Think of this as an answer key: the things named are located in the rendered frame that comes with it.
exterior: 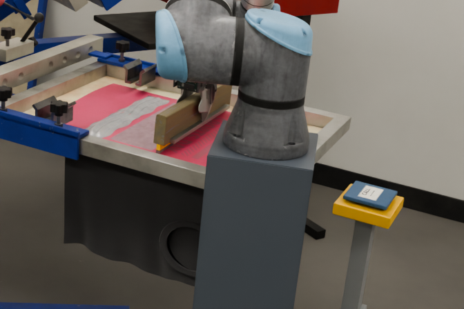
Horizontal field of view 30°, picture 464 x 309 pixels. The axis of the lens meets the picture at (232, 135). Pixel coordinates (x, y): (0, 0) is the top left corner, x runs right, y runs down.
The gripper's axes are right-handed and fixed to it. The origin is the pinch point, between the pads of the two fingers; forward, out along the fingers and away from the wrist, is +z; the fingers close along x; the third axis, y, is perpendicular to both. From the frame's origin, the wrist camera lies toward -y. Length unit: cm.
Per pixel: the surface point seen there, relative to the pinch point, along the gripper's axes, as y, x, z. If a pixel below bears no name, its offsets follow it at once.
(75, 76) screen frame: -8.1, -41.7, 1.3
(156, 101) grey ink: -12.6, -18.2, 4.7
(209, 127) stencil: -4.5, 2.1, 4.9
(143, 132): 9.4, -10.0, 4.5
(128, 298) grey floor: -52, -46, 102
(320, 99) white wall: -197, -25, 62
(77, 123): 14.3, -26.2, 4.3
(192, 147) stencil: 10.7, 4.6, 4.5
